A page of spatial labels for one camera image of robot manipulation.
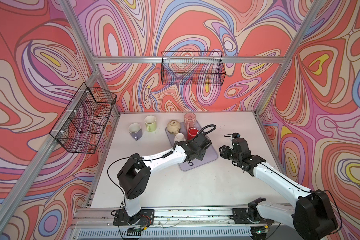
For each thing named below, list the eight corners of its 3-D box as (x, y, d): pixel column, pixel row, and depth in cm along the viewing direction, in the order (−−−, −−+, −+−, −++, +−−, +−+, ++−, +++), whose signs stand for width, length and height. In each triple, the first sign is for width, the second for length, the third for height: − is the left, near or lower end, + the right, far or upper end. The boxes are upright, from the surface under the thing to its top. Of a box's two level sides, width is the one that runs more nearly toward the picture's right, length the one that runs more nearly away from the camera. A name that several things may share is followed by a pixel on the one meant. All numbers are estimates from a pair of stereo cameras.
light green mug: (145, 135, 108) (142, 127, 100) (147, 124, 115) (145, 115, 107) (156, 135, 108) (154, 127, 100) (157, 124, 115) (156, 115, 107)
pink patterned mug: (186, 134, 108) (186, 124, 99) (183, 123, 115) (183, 112, 106) (196, 132, 109) (197, 122, 100) (193, 121, 116) (194, 111, 107)
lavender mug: (128, 141, 103) (125, 135, 97) (132, 129, 110) (129, 123, 104) (140, 141, 103) (138, 135, 97) (143, 129, 110) (141, 123, 104)
